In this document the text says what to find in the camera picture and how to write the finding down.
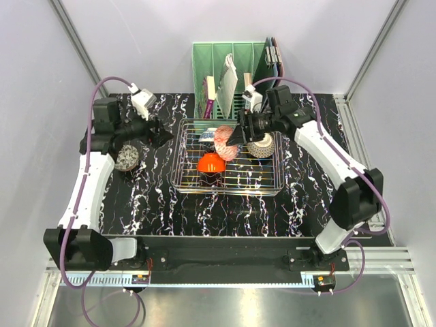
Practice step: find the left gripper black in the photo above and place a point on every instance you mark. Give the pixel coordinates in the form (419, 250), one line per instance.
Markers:
(157, 138)

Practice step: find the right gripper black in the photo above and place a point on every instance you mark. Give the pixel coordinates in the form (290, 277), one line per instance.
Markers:
(250, 134)

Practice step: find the red geometric patterned bowl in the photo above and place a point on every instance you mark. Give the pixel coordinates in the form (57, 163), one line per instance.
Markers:
(221, 136)

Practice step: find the blue white porcelain bowl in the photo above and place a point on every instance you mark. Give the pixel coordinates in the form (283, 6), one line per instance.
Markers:
(208, 135)

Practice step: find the orange plastic bowl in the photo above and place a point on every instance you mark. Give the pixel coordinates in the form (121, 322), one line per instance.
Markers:
(211, 163)

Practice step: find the brown floral patterned bowl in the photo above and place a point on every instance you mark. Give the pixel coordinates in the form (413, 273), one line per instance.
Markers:
(127, 159)

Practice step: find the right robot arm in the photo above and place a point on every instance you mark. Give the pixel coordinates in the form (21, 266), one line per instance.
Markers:
(358, 190)

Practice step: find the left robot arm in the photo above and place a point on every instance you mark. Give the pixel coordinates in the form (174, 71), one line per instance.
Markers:
(76, 244)

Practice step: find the white spiral notebook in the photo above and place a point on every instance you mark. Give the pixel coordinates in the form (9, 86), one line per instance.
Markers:
(227, 86)

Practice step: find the purple illustrated book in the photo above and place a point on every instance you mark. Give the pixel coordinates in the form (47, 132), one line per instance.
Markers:
(209, 96)

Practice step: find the blue spine book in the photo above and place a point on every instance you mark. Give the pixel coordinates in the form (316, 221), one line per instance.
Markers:
(248, 84)

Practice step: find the dark green clipboard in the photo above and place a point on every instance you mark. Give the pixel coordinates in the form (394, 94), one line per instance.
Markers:
(270, 63)

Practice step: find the green plastic file organizer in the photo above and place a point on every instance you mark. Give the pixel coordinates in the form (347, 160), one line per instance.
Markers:
(219, 70)

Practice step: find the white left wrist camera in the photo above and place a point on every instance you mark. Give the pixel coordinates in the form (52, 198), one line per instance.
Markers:
(142, 100)

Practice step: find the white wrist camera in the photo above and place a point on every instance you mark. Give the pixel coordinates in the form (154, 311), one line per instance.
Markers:
(142, 100)
(253, 99)

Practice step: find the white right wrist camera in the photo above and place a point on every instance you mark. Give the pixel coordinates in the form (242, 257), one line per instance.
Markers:
(253, 99)

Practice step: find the metal wire dish rack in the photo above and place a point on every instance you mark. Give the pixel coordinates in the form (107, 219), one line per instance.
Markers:
(245, 175)

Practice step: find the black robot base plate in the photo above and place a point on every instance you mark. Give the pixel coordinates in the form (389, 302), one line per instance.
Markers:
(171, 252)

